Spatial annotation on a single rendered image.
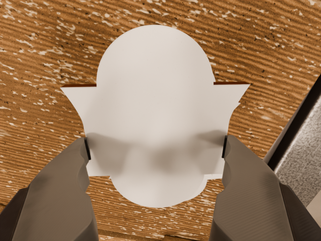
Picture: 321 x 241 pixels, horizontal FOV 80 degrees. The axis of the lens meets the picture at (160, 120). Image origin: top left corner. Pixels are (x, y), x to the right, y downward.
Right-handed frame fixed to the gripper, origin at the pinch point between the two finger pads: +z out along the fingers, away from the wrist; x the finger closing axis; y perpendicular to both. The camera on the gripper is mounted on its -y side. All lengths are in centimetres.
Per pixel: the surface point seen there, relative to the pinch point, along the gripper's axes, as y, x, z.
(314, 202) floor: 130, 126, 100
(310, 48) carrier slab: -4.5, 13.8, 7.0
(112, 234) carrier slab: 22.6, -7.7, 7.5
